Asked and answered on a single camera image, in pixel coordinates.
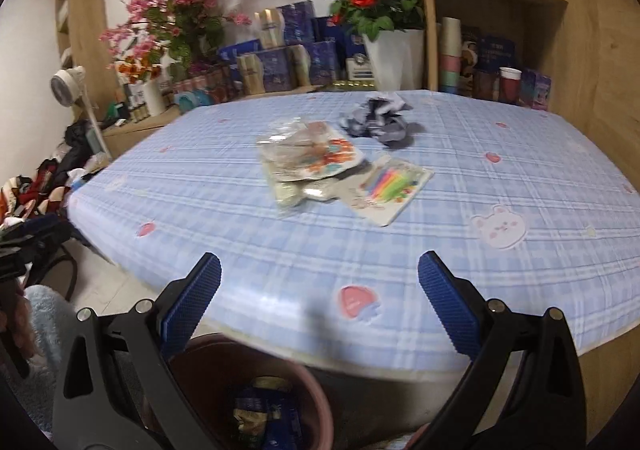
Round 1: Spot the blue gift box lower right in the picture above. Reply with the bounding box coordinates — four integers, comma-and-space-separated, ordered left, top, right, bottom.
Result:
288, 41, 341, 86

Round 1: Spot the gold decorative tray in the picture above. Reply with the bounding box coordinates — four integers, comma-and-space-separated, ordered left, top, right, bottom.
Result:
318, 80, 375, 92

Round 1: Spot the purple small box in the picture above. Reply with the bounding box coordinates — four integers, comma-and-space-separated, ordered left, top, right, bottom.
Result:
518, 68, 552, 111

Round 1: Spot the blue gift box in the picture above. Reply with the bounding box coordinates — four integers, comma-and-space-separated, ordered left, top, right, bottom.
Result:
254, 0, 316, 50
288, 41, 341, 86
236, 47, 297, 95

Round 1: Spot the wooden shelf unit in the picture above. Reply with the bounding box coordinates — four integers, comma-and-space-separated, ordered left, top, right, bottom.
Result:
425, 0, 599, 131

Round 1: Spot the dark brown glass cup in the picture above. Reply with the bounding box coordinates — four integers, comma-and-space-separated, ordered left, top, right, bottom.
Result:
472, 70, 499, 102

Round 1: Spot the grey white paper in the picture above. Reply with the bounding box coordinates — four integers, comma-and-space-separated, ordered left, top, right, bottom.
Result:
338, 92, 411, 148

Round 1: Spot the blue gift box top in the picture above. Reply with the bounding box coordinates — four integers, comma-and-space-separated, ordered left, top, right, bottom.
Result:
254, 0, 316, 50

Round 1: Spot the pink cherry blossom plant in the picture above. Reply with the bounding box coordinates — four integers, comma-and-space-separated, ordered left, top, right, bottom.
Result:
100, 0, 252, 84

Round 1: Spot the white desk fan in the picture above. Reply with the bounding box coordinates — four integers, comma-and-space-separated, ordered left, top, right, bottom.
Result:
50, 66, 113, 161

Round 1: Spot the stack of pastel cups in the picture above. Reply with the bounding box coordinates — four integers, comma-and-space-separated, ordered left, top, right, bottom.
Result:
439, 17, 462, 94

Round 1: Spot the blue plaid tablecloth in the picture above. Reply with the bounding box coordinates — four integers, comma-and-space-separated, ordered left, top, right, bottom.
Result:
67, 91, 639, 376

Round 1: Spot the clear floral plastic bag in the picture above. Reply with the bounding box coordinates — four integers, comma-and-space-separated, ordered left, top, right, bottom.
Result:
256, 118, 364, 183

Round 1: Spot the patterned tin planter box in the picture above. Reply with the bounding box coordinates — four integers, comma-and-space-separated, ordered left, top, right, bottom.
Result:
172, 65, 238, 113

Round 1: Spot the red paper cup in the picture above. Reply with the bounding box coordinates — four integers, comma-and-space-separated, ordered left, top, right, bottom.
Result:
499, 67, 522, 105

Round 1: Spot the maroon plastic trash bin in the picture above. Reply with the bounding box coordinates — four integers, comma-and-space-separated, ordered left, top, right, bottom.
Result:
169, 334, 334, 449

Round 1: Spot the blue coffee box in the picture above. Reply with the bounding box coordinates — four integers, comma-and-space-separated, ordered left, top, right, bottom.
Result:
233, 387, 303, 450

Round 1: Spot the blue gift box lower left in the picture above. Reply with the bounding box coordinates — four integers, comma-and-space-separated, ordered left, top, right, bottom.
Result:
236, 47, 297, 95

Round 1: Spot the colourful candle pack card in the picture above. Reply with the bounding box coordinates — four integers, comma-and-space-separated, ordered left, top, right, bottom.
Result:
336, 155, 434, 227

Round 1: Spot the white square flower pot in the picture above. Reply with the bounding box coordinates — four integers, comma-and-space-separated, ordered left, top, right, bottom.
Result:
363, 29, 425, 92

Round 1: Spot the orange flowers white vase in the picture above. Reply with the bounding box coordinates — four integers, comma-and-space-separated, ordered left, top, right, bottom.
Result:
115, 52, 166, 119

